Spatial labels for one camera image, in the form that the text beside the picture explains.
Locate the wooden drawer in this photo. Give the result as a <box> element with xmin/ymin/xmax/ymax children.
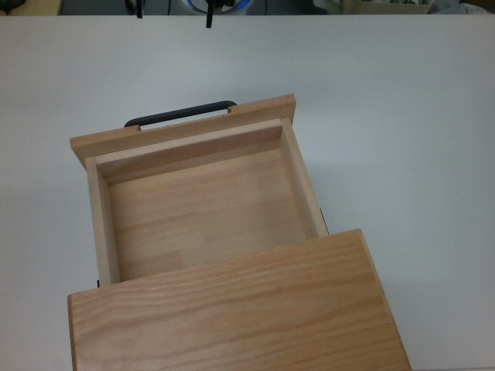
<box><xmin>69</xmin><ymin>94</ymin><xmax>330</xmax><ymax>289</ymax></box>

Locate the wooden cabinet casing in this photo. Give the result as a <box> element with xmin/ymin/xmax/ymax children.
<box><xmin>67</xmin><ymin>228</ymin><xmax>413</xmax><ymax>371</ymax></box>

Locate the black metal drawer handle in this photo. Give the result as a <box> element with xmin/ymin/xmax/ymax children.
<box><xmin>123</xmin><ymin>100</ymin><xmax>238</xmax><ymax>130</ymax></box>

